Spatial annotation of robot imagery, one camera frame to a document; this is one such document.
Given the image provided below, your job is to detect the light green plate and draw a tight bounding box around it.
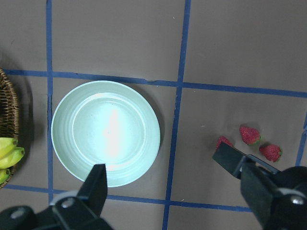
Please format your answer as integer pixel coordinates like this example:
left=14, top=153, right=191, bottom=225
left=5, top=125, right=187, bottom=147
left=51, top=80, right=160, bottom=187

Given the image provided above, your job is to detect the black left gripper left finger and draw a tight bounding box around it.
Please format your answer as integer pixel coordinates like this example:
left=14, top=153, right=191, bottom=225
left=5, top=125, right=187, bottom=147
left=51, top=164, right=107, bottom=219

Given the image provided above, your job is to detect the red strawberry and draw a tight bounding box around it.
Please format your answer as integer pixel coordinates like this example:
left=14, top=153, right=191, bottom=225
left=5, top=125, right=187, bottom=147
left=259, top=144, right=283, bottom=162
left=239, top=126, right=261, bottom=145
left=215, top=136, right=234, bottom=150

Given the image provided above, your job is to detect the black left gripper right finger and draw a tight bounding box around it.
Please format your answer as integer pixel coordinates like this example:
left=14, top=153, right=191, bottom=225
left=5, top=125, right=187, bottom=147
left=213, top=142, right=307, bottom=230

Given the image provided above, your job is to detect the wicker fruit basket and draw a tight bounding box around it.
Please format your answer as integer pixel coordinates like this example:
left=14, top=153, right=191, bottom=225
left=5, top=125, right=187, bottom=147
left=0, top=68, right=20, bottom=190

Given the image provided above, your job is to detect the yellow banana bunch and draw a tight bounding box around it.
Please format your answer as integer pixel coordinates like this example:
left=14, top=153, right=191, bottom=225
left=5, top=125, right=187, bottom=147
left=0, top=137, right=24, bottom=184

